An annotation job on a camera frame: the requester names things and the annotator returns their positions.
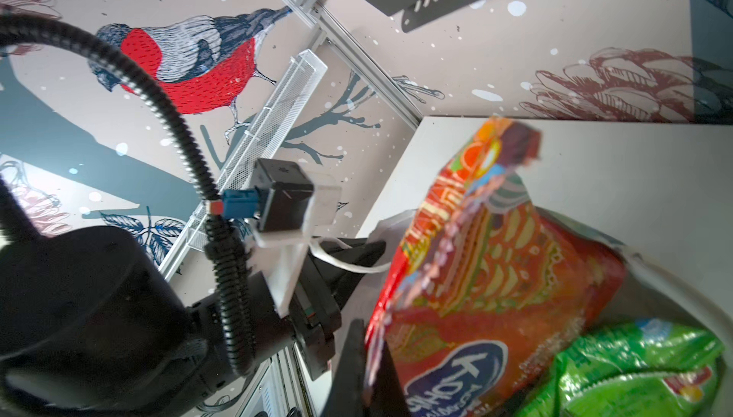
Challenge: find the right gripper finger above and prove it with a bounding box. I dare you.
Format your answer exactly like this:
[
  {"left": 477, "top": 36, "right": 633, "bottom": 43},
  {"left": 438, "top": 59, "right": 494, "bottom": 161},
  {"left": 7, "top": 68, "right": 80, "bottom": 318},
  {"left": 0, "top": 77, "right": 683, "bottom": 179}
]
[{"left": 320, "top": 318, "right": 413, "bottom": 417}]

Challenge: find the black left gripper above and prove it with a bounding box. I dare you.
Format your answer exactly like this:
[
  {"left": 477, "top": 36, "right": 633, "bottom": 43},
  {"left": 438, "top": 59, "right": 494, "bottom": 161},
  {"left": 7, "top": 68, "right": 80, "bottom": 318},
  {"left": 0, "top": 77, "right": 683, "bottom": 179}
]
[{"left": 188, "top": 253, "right": 364, "bottom": 383}]

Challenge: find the red snack bag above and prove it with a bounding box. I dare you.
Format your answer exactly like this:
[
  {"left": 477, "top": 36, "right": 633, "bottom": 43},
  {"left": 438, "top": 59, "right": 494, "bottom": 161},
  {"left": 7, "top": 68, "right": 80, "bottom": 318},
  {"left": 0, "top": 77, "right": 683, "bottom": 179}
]
[{"left": 365, "top": 118, "right": 626, "bottom": 416}]

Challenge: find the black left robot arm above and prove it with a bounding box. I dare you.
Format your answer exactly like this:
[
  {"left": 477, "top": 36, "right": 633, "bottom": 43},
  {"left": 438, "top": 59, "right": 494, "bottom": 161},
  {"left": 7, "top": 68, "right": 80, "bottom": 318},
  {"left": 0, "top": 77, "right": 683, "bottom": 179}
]
[{"left": 1, "top": 161, "right": 358, "bottom": 416}]

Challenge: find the bright green snack bag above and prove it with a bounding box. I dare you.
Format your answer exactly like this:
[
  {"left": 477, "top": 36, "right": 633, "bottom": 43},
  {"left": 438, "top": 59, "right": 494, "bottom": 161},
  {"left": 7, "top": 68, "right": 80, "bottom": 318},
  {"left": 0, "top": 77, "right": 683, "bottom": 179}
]
[{"left": 517, "top": 319, "right": 725, "bottom": 416}]

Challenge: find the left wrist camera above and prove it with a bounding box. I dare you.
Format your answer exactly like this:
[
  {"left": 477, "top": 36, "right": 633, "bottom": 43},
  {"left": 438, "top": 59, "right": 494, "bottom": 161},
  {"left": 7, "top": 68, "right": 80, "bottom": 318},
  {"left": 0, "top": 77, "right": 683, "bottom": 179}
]
[{"left": 221, "top": 159, "right": 342, "bottom": 318}]

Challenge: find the black corrugated cable conduit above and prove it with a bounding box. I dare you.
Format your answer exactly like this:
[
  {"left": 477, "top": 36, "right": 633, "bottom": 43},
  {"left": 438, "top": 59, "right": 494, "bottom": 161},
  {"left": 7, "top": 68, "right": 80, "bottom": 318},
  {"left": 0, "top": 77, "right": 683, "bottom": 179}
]
[{"left": 0, "top": 13, "right": 256, "bottom": 377}]

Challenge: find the horizontal aluminium frame bar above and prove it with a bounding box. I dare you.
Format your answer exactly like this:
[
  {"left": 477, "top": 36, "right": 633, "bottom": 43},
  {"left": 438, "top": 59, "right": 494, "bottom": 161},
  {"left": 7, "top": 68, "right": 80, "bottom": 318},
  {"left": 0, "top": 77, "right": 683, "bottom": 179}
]
[{"left": 282, "top": 0, "right": 423, "bottom": 130}]

